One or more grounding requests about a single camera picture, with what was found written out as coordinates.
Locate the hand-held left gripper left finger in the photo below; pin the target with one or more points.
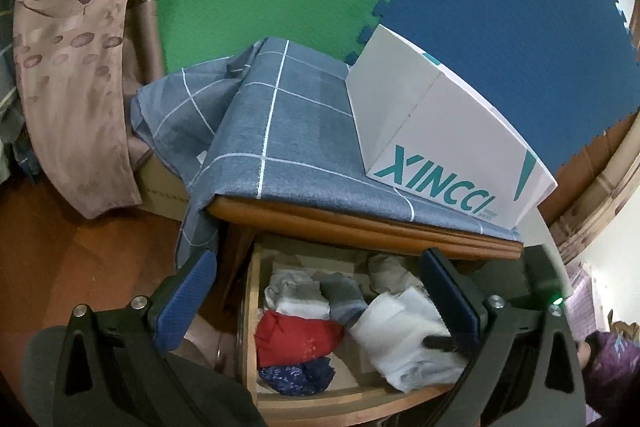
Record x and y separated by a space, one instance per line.
185 302

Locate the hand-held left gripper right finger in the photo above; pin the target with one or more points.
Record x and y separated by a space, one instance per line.
450 302

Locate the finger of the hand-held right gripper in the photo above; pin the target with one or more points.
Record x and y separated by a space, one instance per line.
440 342

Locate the light grey underwear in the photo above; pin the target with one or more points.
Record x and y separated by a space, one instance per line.
390 272

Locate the blue-grey underwear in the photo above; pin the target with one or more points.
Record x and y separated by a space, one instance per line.
342 297

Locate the grey and white underwear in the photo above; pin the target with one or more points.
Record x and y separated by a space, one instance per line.
295 294

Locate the red underwear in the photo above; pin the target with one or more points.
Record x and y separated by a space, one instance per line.
295 337

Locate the navy dotted underwear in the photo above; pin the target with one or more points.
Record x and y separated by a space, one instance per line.
295 377

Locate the wooden drawer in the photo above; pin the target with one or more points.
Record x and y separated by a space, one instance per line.
300 399

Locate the white cardboard box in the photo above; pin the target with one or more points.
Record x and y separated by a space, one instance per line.
450 132

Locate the person's right forearm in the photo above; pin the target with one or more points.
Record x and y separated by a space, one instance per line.
617 367

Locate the rattan furniture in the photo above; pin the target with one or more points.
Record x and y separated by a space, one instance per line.
600 197

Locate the dark cloth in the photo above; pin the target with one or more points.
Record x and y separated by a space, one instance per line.
215 399

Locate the brown cardboard box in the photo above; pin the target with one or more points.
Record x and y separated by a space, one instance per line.
160 192

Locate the wooden nightstand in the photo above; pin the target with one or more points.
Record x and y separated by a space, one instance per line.
350 232

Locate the blue checked cloth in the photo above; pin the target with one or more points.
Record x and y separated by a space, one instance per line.
300 132

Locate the brown floral curtain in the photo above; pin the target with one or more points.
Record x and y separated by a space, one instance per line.
75 57

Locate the blue foam mat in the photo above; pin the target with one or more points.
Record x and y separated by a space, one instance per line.
500 7

